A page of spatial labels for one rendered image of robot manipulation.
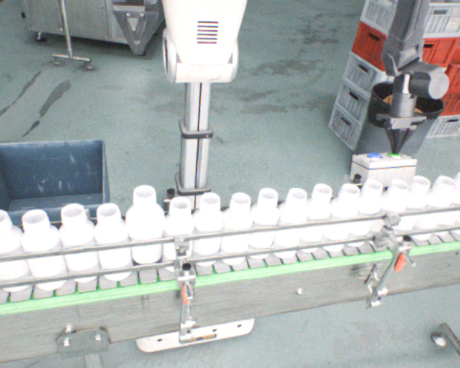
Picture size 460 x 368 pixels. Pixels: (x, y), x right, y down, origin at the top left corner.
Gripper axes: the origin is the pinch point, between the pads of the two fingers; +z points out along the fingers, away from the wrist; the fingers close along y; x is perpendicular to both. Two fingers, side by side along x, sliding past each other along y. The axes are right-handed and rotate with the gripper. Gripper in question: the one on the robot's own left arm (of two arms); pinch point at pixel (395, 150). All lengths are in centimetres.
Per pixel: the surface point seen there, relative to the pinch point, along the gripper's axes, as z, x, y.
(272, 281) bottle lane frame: 23.2, -16.1, -39.3
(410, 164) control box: 2.7, -4.0, 1.9
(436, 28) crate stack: -37, 155, 141
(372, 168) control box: 3.0, -4.0, -9.0
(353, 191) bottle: 3.1, -17.1, -22.6
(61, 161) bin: 10, 45, -88
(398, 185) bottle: 3.1, -16.6, -11.2
